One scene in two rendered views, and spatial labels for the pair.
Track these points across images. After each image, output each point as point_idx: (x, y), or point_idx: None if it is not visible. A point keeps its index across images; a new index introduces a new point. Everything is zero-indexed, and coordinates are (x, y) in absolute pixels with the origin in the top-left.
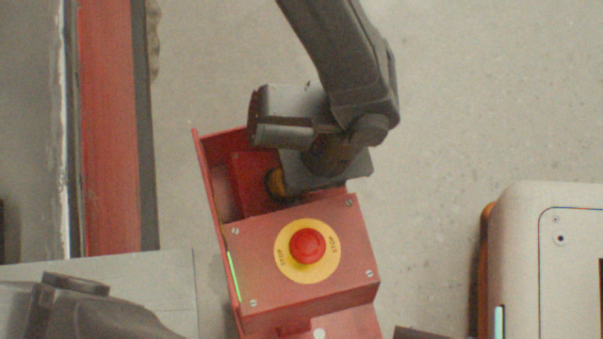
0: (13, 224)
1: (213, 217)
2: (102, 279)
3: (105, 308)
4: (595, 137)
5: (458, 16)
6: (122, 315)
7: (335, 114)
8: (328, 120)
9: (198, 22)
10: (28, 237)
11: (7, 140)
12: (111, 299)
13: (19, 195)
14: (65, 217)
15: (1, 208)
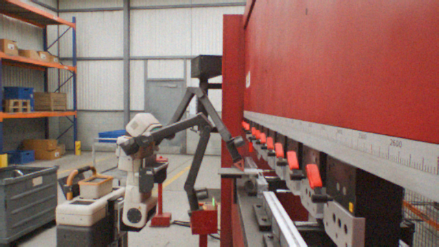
0: (246, 195)
1: (215, 200)
2: (229, 172)
3: (221, 126)
4: None
5: None
6: (220, 125)
7: (195, 181)
8: (195, 188)
9: None
10: (243, 194)
11: (248, 199)
12: (221, 130)
13: (245, 196)
14: (238, 195)
15: (247, 193)
